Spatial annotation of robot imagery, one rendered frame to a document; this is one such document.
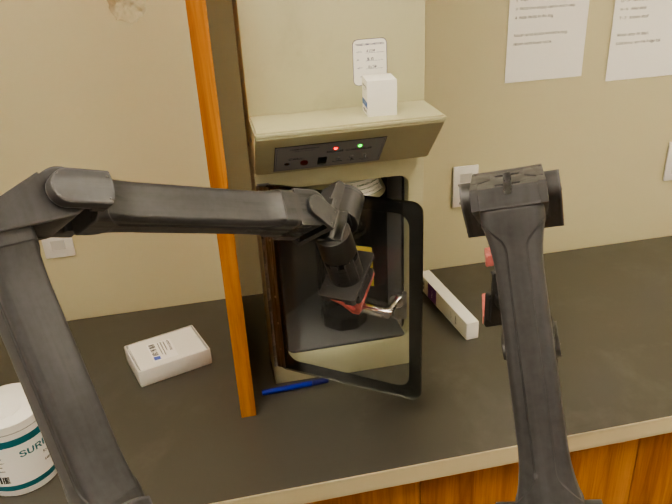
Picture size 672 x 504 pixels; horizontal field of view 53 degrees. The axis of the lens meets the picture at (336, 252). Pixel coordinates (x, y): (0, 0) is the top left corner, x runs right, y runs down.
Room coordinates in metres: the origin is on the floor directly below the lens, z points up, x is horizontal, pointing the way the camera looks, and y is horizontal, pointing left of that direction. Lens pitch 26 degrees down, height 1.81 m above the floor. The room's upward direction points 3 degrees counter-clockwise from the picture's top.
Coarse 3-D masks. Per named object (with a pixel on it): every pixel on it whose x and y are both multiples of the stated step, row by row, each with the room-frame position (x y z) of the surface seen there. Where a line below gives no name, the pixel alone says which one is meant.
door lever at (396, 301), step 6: (390, 300) 1.04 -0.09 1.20; (396, 300) 1.03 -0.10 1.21; (402, 300) 1.03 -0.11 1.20; (354, 306) 1.02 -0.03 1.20; (366, 306) 1.01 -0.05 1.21; (372, 306) 1.01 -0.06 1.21; (378, 306) 1.01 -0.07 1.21; (384, 306) 1.01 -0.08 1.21; (390, 306) 1.01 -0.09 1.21; (396, 306) 1.02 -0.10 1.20; (366, 312) 1.01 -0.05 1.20; (372, 312) 1.00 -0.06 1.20; (378, 312) 1.00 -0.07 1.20; (384, 312) 0.99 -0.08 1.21; (390, 312) 0.99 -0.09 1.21
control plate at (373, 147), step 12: (312, 144) 1.09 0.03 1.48; (324, 144) 1.10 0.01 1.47; (336, 144) 1.10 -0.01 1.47; (348, 144) 1.11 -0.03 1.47; (372, 144) 1.12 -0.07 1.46; (276, 156) 1.10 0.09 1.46; (288, 156) 1.11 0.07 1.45; (300, 156) 1.11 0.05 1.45; (312, 156) 1.12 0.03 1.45; (324, 156) 1.13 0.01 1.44; (336, 156) 1.13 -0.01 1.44; (348, 156) 1.14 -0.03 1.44; (360, 156) 1.15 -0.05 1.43; (372, 156) 1.16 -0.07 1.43; (276, 168) 1.13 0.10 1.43; (288, 168) 1.14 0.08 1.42; (300, 168) 1.14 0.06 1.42
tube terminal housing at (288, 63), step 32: (256, 0) 1.17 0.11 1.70; (288, 0) 1.18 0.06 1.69; (320, 0) 1.19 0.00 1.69; (352, 0) 1.20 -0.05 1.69; (384, 0) 1.21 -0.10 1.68; (416, 0) 1.22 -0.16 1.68; (256, 32) 1.17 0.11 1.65; (288, 32) 1.18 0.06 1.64; (320, 32) 1.19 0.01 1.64; (352, 32) 1.20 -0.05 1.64; (384, 32) 1.21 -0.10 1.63; (416, 32) 1.22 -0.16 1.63; (256, 64) 1.17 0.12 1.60; (288, 64) 1.18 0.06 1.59; (320, 64) 1.19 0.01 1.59; (352, 64) 1.20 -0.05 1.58; (416, 64) 1.22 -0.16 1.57; (256, 96) 1.17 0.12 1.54; (288, 96) 1.18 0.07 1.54; (320, 96) 1.19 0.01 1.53; (352, 96) 1.20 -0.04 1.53; (416, 96) 1.22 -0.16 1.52; (416, 160) 1.22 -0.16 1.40; (416, 192) 1.22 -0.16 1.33
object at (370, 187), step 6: (360, 180) 1.23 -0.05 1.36; (366, 180) 1.24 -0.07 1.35; (372, 180) 1.25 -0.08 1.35; (378, 180) 1.27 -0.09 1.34; (306, 186) 1.26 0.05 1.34; (312, 186) 1.25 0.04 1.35; (318, 186) 1.24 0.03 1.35; (324, 186) 1.23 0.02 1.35; (354, 186) 1.22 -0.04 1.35; (360, 186) 1.23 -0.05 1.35; (366, 186) 1.23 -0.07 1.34; (372, 186) 1.24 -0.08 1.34; (378, 186) 1.26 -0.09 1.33; (384, 186) 1.29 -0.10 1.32; (366, 192) 1.23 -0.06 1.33; (372, 192) 1.24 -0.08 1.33; (378, 192) 1.25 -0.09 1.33
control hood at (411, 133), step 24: (264, 120) 1.13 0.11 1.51; (288, 120) 1.13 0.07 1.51; (312, 120) 1.12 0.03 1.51; (336, 120) 1.11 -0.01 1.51; (360, 120) 1.10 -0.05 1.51; (384, 120) 1.09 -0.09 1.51; (408, 120) 1.10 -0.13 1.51; (432, 120) 1.10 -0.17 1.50; (264, 144) 1.06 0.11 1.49; (288, 144) 1.08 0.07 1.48; (384, 144) 1.13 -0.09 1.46; (408, 144) 1.15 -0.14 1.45; (432, 144) 1.16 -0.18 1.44; (264, 168) 1.12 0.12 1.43; (312, 168) 1.15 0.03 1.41
